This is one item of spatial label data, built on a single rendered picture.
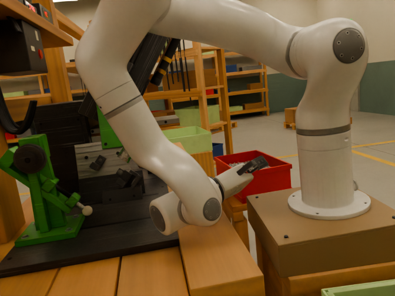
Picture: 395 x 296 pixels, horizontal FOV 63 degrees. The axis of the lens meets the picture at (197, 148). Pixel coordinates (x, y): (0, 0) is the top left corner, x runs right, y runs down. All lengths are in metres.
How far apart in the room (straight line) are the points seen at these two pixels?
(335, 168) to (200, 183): 0.31
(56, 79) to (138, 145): 1.35
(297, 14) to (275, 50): 10.58
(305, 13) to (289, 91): 2.45
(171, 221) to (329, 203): 0.36
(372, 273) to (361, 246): 0.06
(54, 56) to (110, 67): 1.33
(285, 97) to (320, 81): 10.34
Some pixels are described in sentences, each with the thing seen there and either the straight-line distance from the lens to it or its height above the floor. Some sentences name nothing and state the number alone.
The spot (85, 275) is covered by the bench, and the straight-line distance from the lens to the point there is 0.79.
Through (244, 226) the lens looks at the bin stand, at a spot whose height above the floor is 0.71.
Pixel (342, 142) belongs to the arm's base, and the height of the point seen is 1.09.
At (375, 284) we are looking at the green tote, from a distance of 0.54.
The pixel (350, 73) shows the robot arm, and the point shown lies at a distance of 0.72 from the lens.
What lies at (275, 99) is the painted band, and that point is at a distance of 10.92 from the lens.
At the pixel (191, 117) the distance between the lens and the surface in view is 3.97.
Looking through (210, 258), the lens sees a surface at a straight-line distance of 0.71.
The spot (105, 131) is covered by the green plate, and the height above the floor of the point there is 1.13.
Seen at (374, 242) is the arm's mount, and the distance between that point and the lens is 0.78.
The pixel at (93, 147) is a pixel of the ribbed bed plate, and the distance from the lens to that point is 1.18.
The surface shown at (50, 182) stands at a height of 1.04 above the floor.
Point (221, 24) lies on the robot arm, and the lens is 0.68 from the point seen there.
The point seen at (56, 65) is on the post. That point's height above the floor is 1.44.
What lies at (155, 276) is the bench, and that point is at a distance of 0.72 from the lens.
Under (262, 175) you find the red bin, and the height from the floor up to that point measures 0.89.
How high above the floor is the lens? 1.26
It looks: 12 degrees down
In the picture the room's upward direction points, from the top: 6 degrees counter-clockwise
